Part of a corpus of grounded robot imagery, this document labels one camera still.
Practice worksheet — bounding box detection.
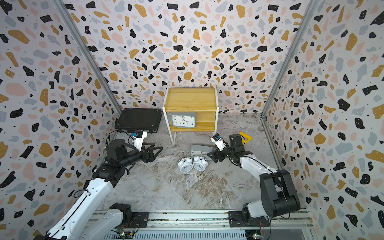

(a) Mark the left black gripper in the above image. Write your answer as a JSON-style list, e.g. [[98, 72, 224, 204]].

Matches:
[[118, 142, 162, 169]]

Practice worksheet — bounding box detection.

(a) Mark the grey square alarm clock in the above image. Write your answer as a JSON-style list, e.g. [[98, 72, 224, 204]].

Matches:
[[190, 145, 215, 157], [171, 113, 197, 129]]

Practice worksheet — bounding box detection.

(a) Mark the wooden two-tier shelf white frame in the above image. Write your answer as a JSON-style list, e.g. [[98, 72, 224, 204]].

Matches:
[[162, 88, 219, 145]]

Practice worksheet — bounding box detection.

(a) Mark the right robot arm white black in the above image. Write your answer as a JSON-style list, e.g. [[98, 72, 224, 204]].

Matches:
[[208, 134, 301, 220]]

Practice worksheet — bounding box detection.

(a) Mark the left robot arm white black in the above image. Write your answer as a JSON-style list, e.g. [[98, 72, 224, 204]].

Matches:
[[35, 139, 163, 240]]

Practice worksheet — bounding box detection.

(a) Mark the white twin-bell clock right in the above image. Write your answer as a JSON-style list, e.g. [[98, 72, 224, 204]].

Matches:
[[193, 156, 208, 172]]

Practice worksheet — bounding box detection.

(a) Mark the white twin-bell clock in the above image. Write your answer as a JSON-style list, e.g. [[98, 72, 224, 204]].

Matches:
[[177, 157, 194, 173], [193, 156, 208, 172]]

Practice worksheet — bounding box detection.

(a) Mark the white twin-bell clock left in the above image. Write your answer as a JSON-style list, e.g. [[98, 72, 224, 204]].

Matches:
[[177, 157, 194, 173]]

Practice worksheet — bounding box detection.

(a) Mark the yellow plastic triangle tool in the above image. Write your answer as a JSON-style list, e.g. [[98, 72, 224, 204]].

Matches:
[[239, 132, 253, 145]]

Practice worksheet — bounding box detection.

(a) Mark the black case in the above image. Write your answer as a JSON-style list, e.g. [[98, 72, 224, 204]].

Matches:
[[115, 108, 162, 134]]

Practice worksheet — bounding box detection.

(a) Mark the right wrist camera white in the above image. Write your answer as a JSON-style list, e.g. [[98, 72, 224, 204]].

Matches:
[[211, 133, 227, 152]]

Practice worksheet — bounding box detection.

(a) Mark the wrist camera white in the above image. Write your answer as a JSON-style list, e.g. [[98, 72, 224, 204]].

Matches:
[[132, 130, 148, 152], [211, 133, 227, 152]]

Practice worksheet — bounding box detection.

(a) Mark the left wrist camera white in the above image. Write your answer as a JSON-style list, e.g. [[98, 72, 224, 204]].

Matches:
[[132, 130, 148, 152]]

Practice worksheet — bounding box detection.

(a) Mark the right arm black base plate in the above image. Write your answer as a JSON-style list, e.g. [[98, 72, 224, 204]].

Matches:
[[228, 211, 271, 228]]

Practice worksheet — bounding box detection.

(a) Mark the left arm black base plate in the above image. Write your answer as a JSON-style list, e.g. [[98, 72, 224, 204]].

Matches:
[[116, 212, 150, 229]]

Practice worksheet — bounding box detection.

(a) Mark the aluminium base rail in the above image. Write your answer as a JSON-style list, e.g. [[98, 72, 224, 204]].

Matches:
[[59, 209, 314, 240]]

